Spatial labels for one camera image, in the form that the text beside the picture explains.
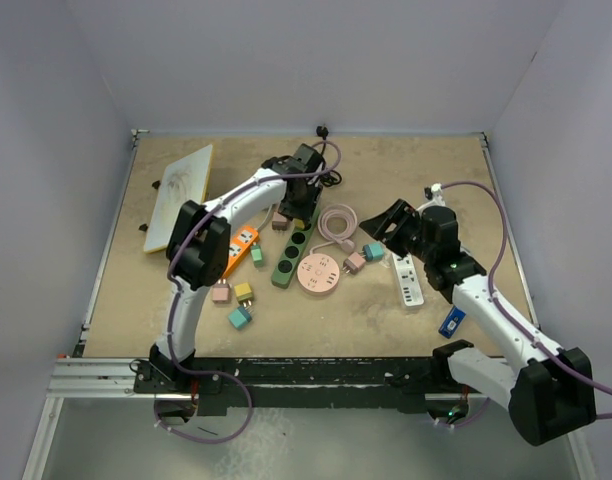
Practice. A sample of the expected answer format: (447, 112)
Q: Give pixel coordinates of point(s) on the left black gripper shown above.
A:
(304, 212)

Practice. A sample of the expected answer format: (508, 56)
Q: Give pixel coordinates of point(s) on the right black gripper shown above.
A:
(402, 214)

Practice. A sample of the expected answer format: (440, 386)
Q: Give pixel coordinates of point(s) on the teal usb charger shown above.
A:
(373, 252)

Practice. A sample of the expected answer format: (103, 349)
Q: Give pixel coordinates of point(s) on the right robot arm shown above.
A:
(544, 388)

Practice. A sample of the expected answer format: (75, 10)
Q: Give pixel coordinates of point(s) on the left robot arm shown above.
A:
(198, 249)

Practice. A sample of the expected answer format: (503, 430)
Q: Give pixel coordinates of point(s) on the white power strip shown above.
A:
(407, 281)

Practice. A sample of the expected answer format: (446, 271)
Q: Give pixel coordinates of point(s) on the pink charger near round strip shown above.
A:
(354, 263)

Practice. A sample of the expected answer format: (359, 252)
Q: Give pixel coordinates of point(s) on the green power strip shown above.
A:
(292, 254)

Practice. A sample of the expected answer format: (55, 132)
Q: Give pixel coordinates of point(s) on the pink round power strip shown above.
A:
(318, 274)

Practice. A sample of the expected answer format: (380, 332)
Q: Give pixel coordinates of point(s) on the orange power strip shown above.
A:
(239, 247)

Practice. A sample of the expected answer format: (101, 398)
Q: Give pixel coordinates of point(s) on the yellow charger front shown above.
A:
(244, 293)

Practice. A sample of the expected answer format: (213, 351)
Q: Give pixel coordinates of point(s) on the blue box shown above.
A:
(451, 322)

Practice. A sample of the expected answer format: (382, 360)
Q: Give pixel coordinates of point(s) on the pink charger front left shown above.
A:
(221, 293)

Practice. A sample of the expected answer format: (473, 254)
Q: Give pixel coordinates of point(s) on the white yellow drawing board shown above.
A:
(183, 180)

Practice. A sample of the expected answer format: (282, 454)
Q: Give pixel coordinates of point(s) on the teal charger front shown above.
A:
(240, 317)

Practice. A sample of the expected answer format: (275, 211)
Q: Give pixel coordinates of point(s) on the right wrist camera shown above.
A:
(434, 197)

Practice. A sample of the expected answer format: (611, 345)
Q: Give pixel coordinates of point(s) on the black base frame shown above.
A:
(216, 384)

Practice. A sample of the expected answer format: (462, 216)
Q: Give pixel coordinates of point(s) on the aluminium rail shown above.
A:
(76, 378)

